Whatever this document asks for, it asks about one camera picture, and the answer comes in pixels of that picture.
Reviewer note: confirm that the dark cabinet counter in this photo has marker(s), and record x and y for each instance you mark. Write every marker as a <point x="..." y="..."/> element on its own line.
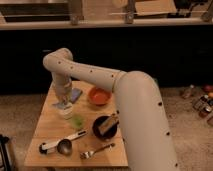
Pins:
<point x="174" y="55"/>

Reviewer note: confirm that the white paper cup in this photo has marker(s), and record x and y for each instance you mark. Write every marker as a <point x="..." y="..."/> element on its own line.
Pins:
<point x="65" y="110"/>

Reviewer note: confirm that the wooden table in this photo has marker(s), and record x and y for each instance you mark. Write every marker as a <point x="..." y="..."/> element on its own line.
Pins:
<point x="51" y="127"/>

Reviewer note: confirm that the silver fork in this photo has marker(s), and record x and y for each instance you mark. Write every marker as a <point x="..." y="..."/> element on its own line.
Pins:
<point x="89" y="154"/>

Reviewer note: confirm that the black object at left edge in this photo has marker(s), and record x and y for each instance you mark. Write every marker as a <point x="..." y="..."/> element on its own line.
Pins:
<point x="6" y="163"/>

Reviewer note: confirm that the green translucent cup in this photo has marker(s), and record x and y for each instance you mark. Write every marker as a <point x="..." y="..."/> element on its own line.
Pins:
<point x="77" y="122"/>

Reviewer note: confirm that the yellow sponge block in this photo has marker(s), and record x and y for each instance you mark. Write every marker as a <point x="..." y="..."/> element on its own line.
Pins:
<point x="108" y="124"/>

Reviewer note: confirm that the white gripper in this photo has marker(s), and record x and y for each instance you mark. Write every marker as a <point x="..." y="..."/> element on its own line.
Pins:
<point x="63" y="90"/>

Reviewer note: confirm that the orange bowl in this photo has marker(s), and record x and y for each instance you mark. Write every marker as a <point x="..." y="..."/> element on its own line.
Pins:
<point x="98" y="96"/>

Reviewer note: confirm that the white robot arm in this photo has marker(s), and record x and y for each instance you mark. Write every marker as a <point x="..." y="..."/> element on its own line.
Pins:
<point x="143" y="122"/>

